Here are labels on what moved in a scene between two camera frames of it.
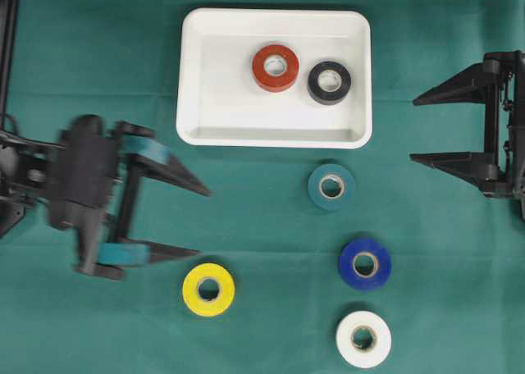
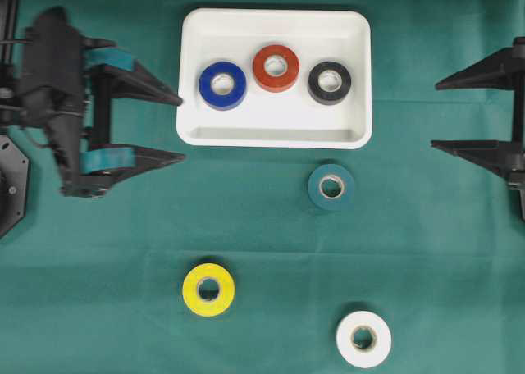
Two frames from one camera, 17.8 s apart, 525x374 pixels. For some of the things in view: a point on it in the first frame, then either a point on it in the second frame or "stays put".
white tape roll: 363,339 stays put
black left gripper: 103,230 to 109,69
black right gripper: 499,82 to 497,71
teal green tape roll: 331,187 stays put
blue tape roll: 366,264 to 226,101
